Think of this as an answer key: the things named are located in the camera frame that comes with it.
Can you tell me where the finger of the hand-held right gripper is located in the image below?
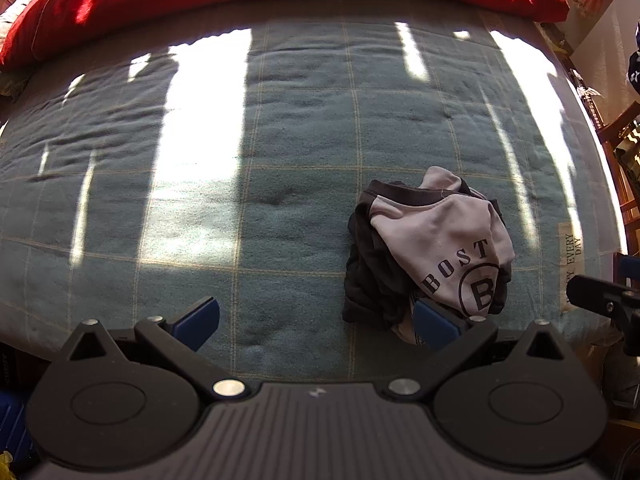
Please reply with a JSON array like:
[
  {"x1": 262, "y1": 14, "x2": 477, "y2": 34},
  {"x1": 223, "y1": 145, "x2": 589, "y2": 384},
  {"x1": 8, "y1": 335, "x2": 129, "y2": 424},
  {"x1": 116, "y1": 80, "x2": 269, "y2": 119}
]
[
  {"x1": 613, "y1": 252, "x2": 640, "y2": 287},
  {"x1": 566, "y1": 274, "x2": 640, "y2": 318}
]

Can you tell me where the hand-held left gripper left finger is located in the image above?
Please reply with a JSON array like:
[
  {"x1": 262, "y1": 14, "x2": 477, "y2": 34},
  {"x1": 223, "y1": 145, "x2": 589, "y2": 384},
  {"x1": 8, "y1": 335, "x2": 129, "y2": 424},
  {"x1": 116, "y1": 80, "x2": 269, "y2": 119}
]
[{"x1": 67, "y1": 296, "x2": 250, "y2": 402}]

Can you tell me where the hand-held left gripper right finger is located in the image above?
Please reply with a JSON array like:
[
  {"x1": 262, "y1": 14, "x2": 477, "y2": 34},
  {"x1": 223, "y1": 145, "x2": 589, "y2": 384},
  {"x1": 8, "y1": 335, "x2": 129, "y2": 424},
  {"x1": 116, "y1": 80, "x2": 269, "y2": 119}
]
[{"x1": 385, "y1": 298, "x2": 573, "y2": 403}]

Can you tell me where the grey and black sweatshirt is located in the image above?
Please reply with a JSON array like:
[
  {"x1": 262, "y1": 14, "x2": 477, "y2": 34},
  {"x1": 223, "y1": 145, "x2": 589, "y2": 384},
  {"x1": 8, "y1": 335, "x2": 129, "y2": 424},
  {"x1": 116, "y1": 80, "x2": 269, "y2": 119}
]
[{"x1": 341, "y1": 166, "x2": 516, "y2": 346}]

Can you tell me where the wooden chair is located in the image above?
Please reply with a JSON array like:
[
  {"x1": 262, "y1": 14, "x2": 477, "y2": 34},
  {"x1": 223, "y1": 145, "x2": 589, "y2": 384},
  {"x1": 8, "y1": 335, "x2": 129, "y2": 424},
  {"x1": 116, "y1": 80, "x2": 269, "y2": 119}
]
[{"x1": 595, "y1": 110, "x2": 640, "y2": 243}]

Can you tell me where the olive patterned cloth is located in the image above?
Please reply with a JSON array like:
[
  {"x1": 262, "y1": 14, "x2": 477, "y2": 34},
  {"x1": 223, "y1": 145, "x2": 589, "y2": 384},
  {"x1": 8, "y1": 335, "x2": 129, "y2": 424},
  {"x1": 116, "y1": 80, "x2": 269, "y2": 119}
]
[{"x1": 614, "y1": 125, "x2": 640, "y2": 183}]

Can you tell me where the green plaid blanket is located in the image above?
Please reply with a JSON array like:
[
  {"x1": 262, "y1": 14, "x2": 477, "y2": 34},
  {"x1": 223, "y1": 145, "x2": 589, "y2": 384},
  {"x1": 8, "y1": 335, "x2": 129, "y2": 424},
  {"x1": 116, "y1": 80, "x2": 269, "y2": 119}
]
[{"x1": 0, "y1": 7, "x2": 631, "y2": 386}]

